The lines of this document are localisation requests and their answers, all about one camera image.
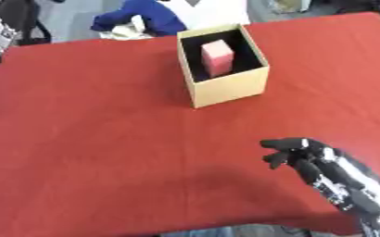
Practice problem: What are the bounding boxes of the person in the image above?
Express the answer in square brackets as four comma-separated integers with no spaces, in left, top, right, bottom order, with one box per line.
[89,0,252,41]

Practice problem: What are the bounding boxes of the tan cardboard box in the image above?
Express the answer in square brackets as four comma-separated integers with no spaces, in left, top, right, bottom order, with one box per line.
[175,23,272,109]

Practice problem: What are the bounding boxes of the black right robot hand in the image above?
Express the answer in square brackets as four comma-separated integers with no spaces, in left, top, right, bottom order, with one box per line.
[258,137,380,217]

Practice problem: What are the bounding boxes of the pink rectangular block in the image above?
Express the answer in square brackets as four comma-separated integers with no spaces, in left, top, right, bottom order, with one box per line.
[199,39,235,79]

